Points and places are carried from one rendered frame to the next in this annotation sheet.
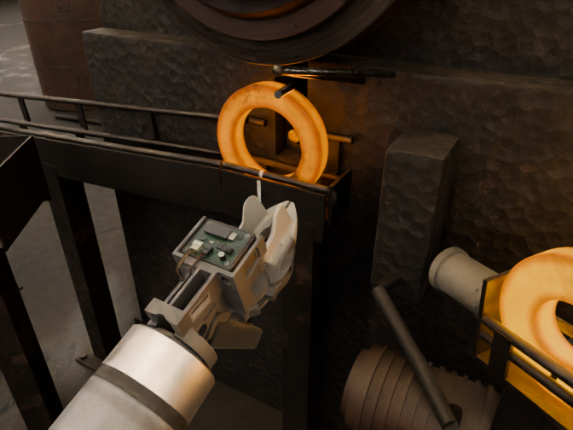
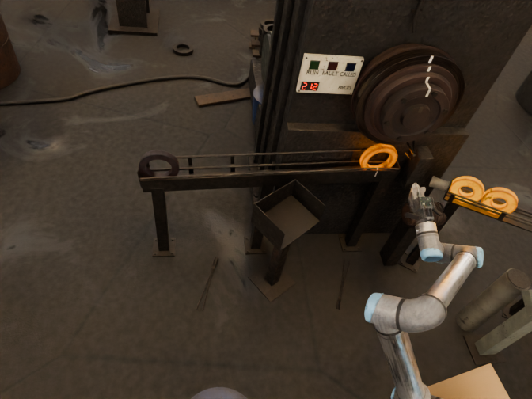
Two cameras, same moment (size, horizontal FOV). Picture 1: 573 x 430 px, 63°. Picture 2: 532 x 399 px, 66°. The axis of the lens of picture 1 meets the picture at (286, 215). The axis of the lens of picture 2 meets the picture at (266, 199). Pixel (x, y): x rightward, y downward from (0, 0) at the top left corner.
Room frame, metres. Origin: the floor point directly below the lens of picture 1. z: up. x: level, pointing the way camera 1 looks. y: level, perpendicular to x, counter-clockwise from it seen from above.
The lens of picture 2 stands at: (-0.07, 1.51, 2.11)
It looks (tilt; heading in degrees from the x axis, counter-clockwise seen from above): 49 degrees down; 315
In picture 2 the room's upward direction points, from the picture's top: 11 degrees clockwise
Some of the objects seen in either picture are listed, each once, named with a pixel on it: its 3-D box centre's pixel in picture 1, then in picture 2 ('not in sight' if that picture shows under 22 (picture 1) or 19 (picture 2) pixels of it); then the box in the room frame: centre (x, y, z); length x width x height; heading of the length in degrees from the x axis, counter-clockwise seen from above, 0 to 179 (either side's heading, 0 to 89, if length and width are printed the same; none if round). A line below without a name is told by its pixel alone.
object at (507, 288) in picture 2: not in sight; (489, 302); (-0.12, -0.25, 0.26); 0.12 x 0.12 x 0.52
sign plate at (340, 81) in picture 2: not in sight; (328, 74); (0.96, 0.27, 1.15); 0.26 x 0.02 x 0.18; 61
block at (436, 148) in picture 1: (413, 216); (414, 167); (0.59, -0.19, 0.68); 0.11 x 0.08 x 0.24; 151
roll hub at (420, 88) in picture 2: not in sight; (414, 114); (0.61, 0.07, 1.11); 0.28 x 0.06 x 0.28; 61
